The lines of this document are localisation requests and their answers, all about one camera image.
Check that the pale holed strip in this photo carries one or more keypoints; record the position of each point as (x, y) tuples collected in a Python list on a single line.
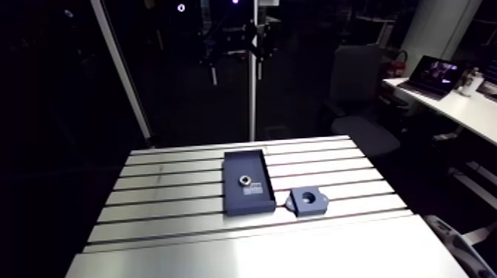
[(458, 244)]

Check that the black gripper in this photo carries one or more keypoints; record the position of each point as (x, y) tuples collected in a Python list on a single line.
[(237, 39)]

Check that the open laptop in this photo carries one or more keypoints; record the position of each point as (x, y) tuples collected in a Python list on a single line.
[(431, 77)]

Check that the pale bottle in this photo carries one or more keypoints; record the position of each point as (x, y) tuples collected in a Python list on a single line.
[(469, 83)]

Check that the dark blue-grey housing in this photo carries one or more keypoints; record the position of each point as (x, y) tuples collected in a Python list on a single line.
[(301, 207)]

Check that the upright pale post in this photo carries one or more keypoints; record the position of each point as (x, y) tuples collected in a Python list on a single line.
[(252, 108)]

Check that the dark office chair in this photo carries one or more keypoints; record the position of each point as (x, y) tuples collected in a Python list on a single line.
[(359, 97)]

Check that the dark blue-grey tray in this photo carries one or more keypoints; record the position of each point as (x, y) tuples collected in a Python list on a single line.
[(240, 198)]

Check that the white desk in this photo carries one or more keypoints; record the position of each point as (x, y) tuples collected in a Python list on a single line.
[(466, 112)]

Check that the steel bearing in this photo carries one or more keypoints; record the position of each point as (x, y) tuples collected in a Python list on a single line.
[(244, 180)]

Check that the slanted pale post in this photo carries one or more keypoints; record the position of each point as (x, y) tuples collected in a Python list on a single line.
[(124, 77)]

